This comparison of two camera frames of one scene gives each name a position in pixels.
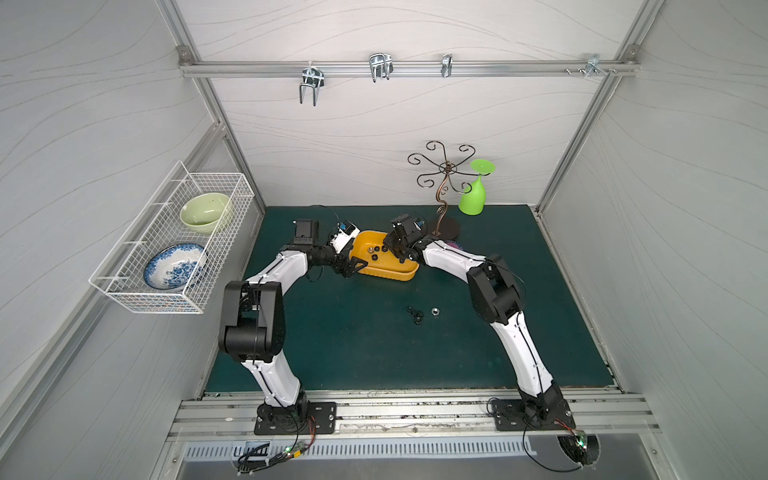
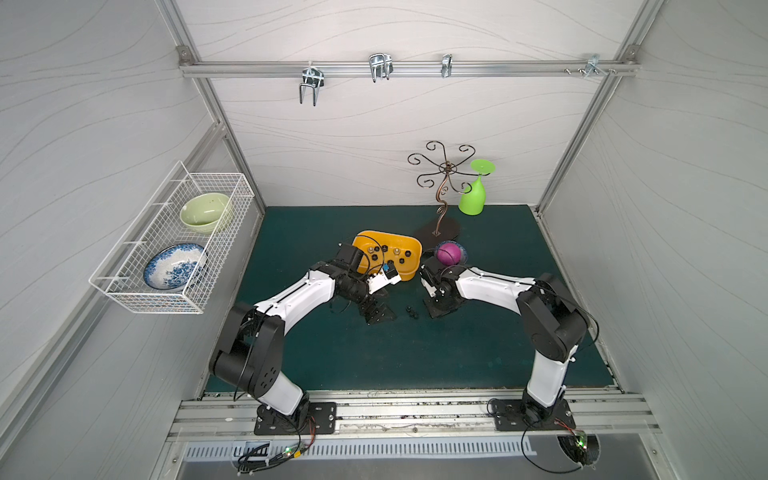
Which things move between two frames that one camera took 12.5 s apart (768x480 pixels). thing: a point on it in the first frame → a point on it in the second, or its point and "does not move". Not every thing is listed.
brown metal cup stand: [447, 227] does not move
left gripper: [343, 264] → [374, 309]
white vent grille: [385, 450] does not move
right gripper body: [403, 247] → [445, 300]
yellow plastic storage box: [368, 246] does not move
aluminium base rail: [599, 414] does not move
